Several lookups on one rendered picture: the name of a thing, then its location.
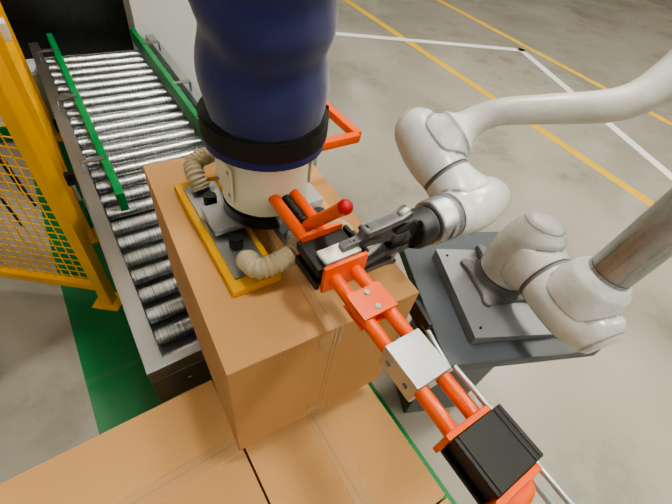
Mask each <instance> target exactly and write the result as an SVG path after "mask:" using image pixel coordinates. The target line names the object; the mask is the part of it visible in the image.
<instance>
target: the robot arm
mask: <svg viewBox="0 0 672 504"><path fill-rule="evenodd" d="M669 103H672V49H671V50H670V51H669V52H668V53H667V54H666V55H665V56H664V57H662V58H661V59H660V60H659V61H658V62H657V63H655V64H654V65H653V66H652V67H651V68H650V69H648V70H647V71H646V72H645V73H643V74H642V75H641V76H640V77H638V78H636V79H635V80H633V81H631V82H629V83H627V84H624V85H622V86H618V87H615V88H610V89H604V90H596V91H583V92H568V93H553V94H538V95H523V96H510V97H502V98H496V99H492V100H488V101H485V102H482V103H479V104H477V105H474V106H472V107H470V108H467V109H465V110H463V111H461V112H456V113H453V112H448V111H444V112H443V113H434V112H433V111H432V110H430V109H427V108H422V107H416V108H412V109H409V110H408V111H406V112H405V113H404V114H403V115H402V116H401V117H400V118H399V120H398V121H397V123H396V126H395V141H396V144H397V147H398V149H399V152H400V154H401V157H402V159H403V161H404V163H405V165H406V166H407V168H408V169H409V171H410V173H411V174H412V175H413V177H414V178H415V179H416V181H417V182H418V183H420V185H421V186H422V187H423V188H424V189H425V191H426V192H427V194H428V196H429V198H427V199H425V200H422V201H420V202H418V203H417V204H416V205H415V207H414V208H411V209H409V208H408V207H407V206H406V205H405V204H403V205H401V206H400V207H398V208H397V209H395V210H394V211H391V212H389V213H386V214H384V215H382V216H379V217H377V218H374V219H372V220H370V221H367V222H365V223H362V224H360V225H359V226H358V229H359V231H358V232H356V231H355V230H353V231H351V233H350V235H351V236H352V237H351V238H349V239H347V240H343V241H341V242H340V243H337V244H335V245H332V246H329V247H327V248H324V249H322V250H319V251H316V255H317V256H318V258H319V259H320V260H321V262H322V263H323V264H324V266H329V265H331V264H334V263H336V262H339V261H341V260H344V259H346V258H349V257H351V256H353V255H356V254H358V253H361V251H362V249H361V248H360V247H359V246H361V247H362V248H363V247H368V246H371V245H373V246H371V247H369V248H368V249H369V253H368V258H367V261H366V265H365V268H364V270H365V271H366V272H367V273H368V272H370V271H373V270H375V269H378V268H380V267H383V266H385V265H390V264H394V263H395V262H396V259H395V258H394V257H395V255H396V254H397V252H398V253H399V252H402V251H403V250H405V249H406V248H414V249H421V248H423V247H425V246H428V245H439V244H441V243H443V242H446V241H448V240H450V239H453V238H456V237H457V236H463V235H469V234H472V233H475V232H477V231H479V230H481V229H483V228H485V227H487V226H488V225H490V224H491V223H492V222H493V221H495V220H496V219H497V218H498V217H500V216H501V215H502V214H503V213H504V212H505V211H506V210H507V209H508V207H509V205H510V200H511V195H510V191H509V188H508V186H507V185H506V184H505V183H504V182H503V181H501V180H500V179H498V178H495V177H492V176H489V175H484V174H482V173H481V172H479V171H478V170H476V169H475V168H474V167H473V166H472V165H471V164H470V163H469V162H468V161H467V159H466V157H467V155H468V154H470V153H471V152H472V146H473V143H474V141H475V139H476V138H477V137H478V136H479V135H480V134H482V133H483V132H484V131H486V130H488V129H490V128H493V127H497V126H502V125H567V124H603V123H612V122H618V121H623V120H627V119H631V118H635V117H638V116H641V115H644V114H646V113H649V112H651V111H654V110H656V109H659V108H661V107H663V106H665V105H667V104H669ZM368 228H370V229H371V230H369V229H368ZM567 244H568V238H567V233H566V230H565V228H564V227H563V225H562V223H561V222H560V221H559V220H558V219H557V218H555V217H554V216H552V215H550V214H547V213H545V212H539V211H535V212H531V213H528V214H525V215H522V216H519V217H517V218H516V219H514V220H513V221H511V222H510V223H509V224H507V225H506V226H505V227H504V228H503V229H502V230H501V231H500V232H499V234H498V235H497V236H496V237H495V238H494V240H493V241H492V242H491V244H490V245H489V247H488V248H487V249H486V248H485V247H484V246H483V245H478V246H476V248H475V251H476V254H477V257H478V259H468V258H463V259H462V260H461V261H460V265H461V266H462V267H463V268H464V269H465V271H466V272H467V274H468V276H469V278H470V279H471V281H472V283H473V285H474V286H475V288H476V290H477V292H478V293H479V295H480V298H481V302H482V304H483V305H484V306H485V307H492V306H494V305H499V304H510V303H520V302H521V303H527V304H528V305H529V307H530V308H531V310H532V311H533V312H534V314H535V315H536V316H537V317H538V319H539V320H540V321H541V322H542V323H543V325H544V326H545V327H546V328H547V329H548V330H549V331H550V332H551V333H552V334H553V335H554V336H555V337H556V338H557V339H558V340H560V341H561V342H562V343H564V344H565V345H567V346H568V347H570V348H572V349H573V350H575V351H580V352H582V353H585V354H589V353H592V352H595V351H597V350H600V349H602V348H605V347H607V346H609V345H611V344H613V343H615V342H617V341H619V340H620V339H621V338H622V336H623V333H624V332H625V329H626V320H625V318H624V317H623V316H622V313H623V312H624V311H625V309H626V308H627V306H628V305H629V304H630V303H631V301H632V286H633V285H634V284H636V283H637V282H638V281H640V280H641V279H643V278H644V277H645V276H647V275H648V274H649V273H651V272H652V271H653V270H655V269H656V268H657V267H659V266H660V265H662V264H663V263H664V262H666V261H667V260H668V259H670V258H671V257H672V188H671V189H670V190H669V191H667V192H666V193H665V194H664V195H663V196H662V197H661V198H659V199H658V200H657V201H656V202H655V203H654V204H653V205H652V206H650V207H649V208H648V209H647V210H646V211H645V212H644V213H642V214H641V215H640V216H639V217H638V218H637V219H636V220H634V221H633V222H632V223H631V224H630V225H629V226H628V227H627V228H625V229H624V230H623V231H622V232H621V233H620V234H619V235H617V236H616V237H615V238H614V239H613V240H612V241H611V242H609V243H608V244H607V245H606V246H605V247H604V248H603V249H601V250H600V251H599V252H598V253H597V254H596V255H595V256H581V257H577V258H575V259H574V260H572V261H571V260H570V257H569V255H568V252H567V250H566V246H567Z"/></svg>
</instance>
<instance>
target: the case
mask: <svg viewBox="0 0 672 504"><path fill-rule="evenodd" d="M184 162H185V158H180V159H175V160H169V161H163V162H158V163H152V164H147V165H143V169H144V173H145V176H146V180H147V183H148V187H149V191H150V194H151V198H152V201H153V205H154V208H155V212H156V215H157V219H158V223H159V226H160V230H161V233H162V237H163V240H164V244H165V247H166V251H167V254H168V258H169V262H170V265H171V269H172V272H173V274H174V277H175V280H176V282H177V285H178V288H179V291H180V293H181V296H182V299H183V301H184V304H185V307H186V309H187V312H188V315H189V317H190V320H191V323H192V325H193V328H194V331H195V333H196V336H197V339H198V341H199V344H200V347H201V349H202V352H203V355H204V357H205V360H206V363H207V365H208V368H209V371H210V374H211V376H212V379H213V382H214V384H215V387H216V390H217V392H218V395H219V398H220V400H221V403H222V406H223V408H224V411H225V414H226V416H227V419H228V422H229V424H230V427H231V430H232V432H233V435H234V438H235V440H236V443H237V446H238V448H239V450H242V449H244V448H246V447H248V446H250V445H251V444H253V443H255V442H257V441H259V440H261V439H263V438H265V437H267V436H269V435H270V434H272V433H274V432H276V431H278V430H280V429H282V428H284V427H286V426H288V425H290V424H291V423H293V422H295V421H297V420H299V419H301V418H303V417H305V416H307V415H309V414H310V413H312V412H314V411H316V410H318V409H320V408H322V407H324V406H326V405H328V404H330V403H331V402H333V401H335V400H337V399H339V398H341V397H343V396H345V395H347V394H349V393H350V392H352V391H354V390H356V389H358V388H360V387H362V386H364V385H366V384H368V383H369V382H371V381H373V380H375V379H377V378H378V377H379V375H380V373H381V371H382V369H383V367H382V365H381V364H380V363H379V359H380V356H381V354H382V352H381V351H380V350H379V348H378V347H377V346H376V344H375V343H374V342H373V340H372V339H371V338H370V336H369V335H368V334H367V332H366V331H365V330H363V331H361V330H360V329H359V328H358V326H357V325H356V323H355V322H354V321H353V319H352V318H351V317H350V315H349V314H348V313H347V311H346V310H345V309H344V307H343V305H345V303H344V301H343V300H342V299H341V297H340V296H339V295H338V293H337V292H336V291H335V289H331V290H329V291H327V292H325V293H321V292H320V285H319V289H317V290H314V288H313V287H312V285H311V284H310V282H309V281H308V280H307V278H306V277H305V275H304V274H303V273H302V271H301V270H300V268H299V267H298V266H297V265H296V266H293V267H292V268H288V270H286V271H285V270H284V272H283V273H281V272H280V273H281V280H279V281H277V282H274V283H271V284H269V285H266V286H264V287H261V288H259V289H256V290H254V291H251V292H249V293H246V294H244V295H241V296H239V297H236V298H234V297H233V296H232V295H231V293H230V291H229V289H228V287H227V286H226V284H225V282H224V280H223V278H222V276H221V275H220V273H219V271H218V269H217V267H216V265H215V264H214V262H213V260H212V258H211V256H210V254H209V253H208V251H207V249H206V247H205V245H204V243H203V242H202V240H201V238H200V236H199V234H198V232H197V231H196V229H195V227H194V225H193V223H192V221H191V220H190V218H189V216H188V214H187V212H186V210H185V209H184V207H183V205H182V203H181V201H180V199H179V198H178V196H177V194H176V192H175V189H174V186H175V185H177V184H182V183H186V182H188V179H187V178H186V176H185V173H184V170H183V169H184V167H183V163H184ZM310 183H311V185H312V186H313V187H314V188H315V189H316V190H317V192H318V193H319V194H320V195H321V196H322V197H323V199H324V201H325V202H326V204H327V205H328V206H329V207H330V206H332V205H334V204H336V203H337V202H339V201H340V200H342V198H341V197H340V196H339V195H338V193H337V192H336V191H335V190H334V189H333V187H332V186H331V185H330V184H329V183H328V181H327V180H326V179H325V178H324V177H323V175H322V174H321V173H320V172H319V171H318V169H317V168H316V167H315V166H314V165H313V166H312V175H311V182H310ZM251 229H252V230H253V232H254V233H255V235H256V236H257V238H258V240H259V241H260V243H261V244H262V246H263V247H264V249H265V250H266V252H267V253H268V254H272V252H276V251H277V250H280V249H281V248H283V247H284V246H285V245H284V244H283V242H282V241H281V240H280V238H279V237H278V235H277V234H276V233H275V231H274V230H273V229H255V228H251ZM367 274H368V275H369V276H370V277H371V278H372V280H373V281H374V282H376V281H379V282H380V283H381V284H382V286H383V287H384V288H385V289H386V290H387V292H388V293H389V294H390V295H391V296H392V297H393V299H394V300H395V301H396V302H397V303H398V305H397V306H395V307H396V308H397V310H398V311H399V312H400V313H401V314H402V316H403V317H404V318H405V319H407V317H408V315H409V312H410V310H411V308H412V306H413V304H414V302H415V300H416V298H417V296H418V294H419V291H418V290H417V289H416V287H415V286H414V285H413V284H412V282H411V281H410V280H409V279H408V278H407V276H406V275H405V274H404V273H403V272H402V270H401V269H400V268H399V267H398V266H397V264H396V263H394V264H390V265H385V266H383V267H380V268H378V269H375V270H373V271H370V272H368V273H367Z"/></svg>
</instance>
